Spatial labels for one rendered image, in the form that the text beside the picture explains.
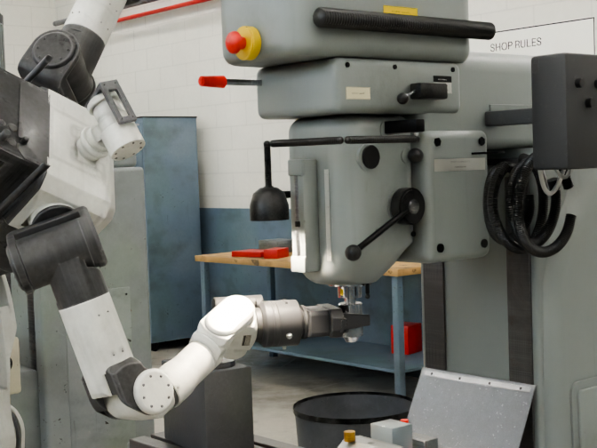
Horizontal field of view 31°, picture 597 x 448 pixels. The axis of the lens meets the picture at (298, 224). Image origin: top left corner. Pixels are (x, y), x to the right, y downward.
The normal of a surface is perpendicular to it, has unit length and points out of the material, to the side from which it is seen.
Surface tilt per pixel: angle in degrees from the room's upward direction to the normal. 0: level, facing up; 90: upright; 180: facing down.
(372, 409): 86
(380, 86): 90
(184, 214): 90
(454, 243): 90
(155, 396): 78
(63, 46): 61
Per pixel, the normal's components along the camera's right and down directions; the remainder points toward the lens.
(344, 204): -0.18, 0.06
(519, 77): 0.65, 0.02
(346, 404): 0.14, -0.02
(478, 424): -0.69, -0.41
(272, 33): -0.76, 0.06
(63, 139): 0.69, -0.53
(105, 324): 0.66, -0.20
